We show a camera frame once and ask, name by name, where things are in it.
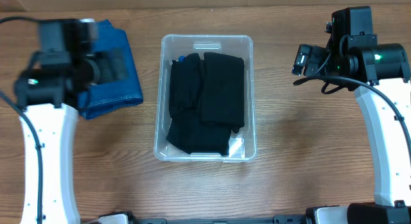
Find blue denim jeans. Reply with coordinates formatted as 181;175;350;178
78;20;143;120

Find blue glitter fabric garment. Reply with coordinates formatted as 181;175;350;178
178;56;186;62

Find black cloth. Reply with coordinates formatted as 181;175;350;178
166;116;231;156
169;53;204;118
201;52;245;133

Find clear plastic storage container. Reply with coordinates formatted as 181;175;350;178
153;34;258;163

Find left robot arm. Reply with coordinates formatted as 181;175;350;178
14;19;100;223

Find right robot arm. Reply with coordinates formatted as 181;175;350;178
292;6;410;223

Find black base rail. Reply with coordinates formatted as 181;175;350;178
83;211;306;224

